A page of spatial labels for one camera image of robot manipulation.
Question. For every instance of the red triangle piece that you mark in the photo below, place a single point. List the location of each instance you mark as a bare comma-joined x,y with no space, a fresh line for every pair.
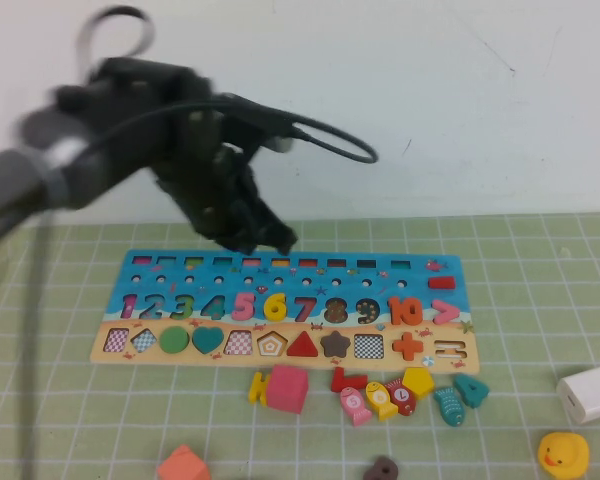
303,347

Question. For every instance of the red wooden fish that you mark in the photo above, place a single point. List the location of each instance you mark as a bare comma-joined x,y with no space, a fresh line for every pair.
402,395

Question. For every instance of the yellow number six piece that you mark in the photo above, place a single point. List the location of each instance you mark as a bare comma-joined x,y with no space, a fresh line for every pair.
270,310

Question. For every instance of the yellow wooden fish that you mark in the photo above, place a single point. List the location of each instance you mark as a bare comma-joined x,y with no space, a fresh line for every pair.
380,397

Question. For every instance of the pink number five piece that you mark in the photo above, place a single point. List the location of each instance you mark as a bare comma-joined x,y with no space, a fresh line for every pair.
241,300

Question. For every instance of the blue wooden number puzzle board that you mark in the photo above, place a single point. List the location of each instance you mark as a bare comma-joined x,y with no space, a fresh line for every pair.
233,290

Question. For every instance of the orange number ten piece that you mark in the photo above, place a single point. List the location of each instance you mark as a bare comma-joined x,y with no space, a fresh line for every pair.
394,310

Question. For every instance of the teal number four piece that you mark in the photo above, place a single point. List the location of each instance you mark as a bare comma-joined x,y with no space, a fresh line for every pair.
475,392

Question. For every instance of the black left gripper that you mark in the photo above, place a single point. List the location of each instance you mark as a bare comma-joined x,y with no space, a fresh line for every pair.
210,195

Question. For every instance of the white zip tie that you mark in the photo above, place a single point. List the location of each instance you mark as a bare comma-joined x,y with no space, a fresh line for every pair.
60,155

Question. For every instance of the pink wooden fish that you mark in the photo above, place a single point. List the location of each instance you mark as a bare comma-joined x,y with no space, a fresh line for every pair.
354,402

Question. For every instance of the green number three piece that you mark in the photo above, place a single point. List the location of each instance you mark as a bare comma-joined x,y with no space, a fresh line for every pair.
187,302

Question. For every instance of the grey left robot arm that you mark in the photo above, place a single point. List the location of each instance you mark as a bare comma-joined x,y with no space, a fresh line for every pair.
10,175

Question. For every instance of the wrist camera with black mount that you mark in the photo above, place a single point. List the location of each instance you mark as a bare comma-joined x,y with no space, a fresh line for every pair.
280,142

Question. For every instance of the red minus sign piece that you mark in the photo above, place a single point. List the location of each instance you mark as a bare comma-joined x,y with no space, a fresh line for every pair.
440,283

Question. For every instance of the teal heart piece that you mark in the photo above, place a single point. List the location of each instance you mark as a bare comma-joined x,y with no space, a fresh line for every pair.
207,339

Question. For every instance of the white power adapter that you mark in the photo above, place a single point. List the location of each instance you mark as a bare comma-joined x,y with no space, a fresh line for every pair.
587,395

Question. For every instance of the pink wooden cube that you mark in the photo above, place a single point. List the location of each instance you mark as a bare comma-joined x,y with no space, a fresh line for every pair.
286,390

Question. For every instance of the red number seven piece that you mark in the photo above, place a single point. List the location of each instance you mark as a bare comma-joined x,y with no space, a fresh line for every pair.
337,380

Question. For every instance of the orange wooden block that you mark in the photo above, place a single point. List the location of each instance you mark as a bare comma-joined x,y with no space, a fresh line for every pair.
180,465

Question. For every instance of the yellow equals sign piece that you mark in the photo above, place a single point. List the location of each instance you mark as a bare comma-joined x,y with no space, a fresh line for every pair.
255,390

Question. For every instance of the pink greater-than sign piece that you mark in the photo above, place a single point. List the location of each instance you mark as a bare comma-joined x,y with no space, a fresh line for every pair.
450,311

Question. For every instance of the yellow pentagon piece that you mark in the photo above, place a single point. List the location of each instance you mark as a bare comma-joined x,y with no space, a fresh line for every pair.
417,381

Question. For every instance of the yellow rubber duck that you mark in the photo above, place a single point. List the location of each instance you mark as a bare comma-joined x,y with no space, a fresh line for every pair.
562,452

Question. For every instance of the green circle piece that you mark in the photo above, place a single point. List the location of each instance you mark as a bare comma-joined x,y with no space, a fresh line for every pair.
174,340

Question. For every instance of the brown number eight piece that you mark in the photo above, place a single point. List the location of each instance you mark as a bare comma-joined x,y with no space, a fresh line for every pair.
372,472

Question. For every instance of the teal wooden fish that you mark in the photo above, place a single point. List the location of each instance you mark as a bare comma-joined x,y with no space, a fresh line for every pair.
447,405

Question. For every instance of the orange plus sign piece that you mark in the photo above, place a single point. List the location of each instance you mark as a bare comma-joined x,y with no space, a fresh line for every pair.
407,346

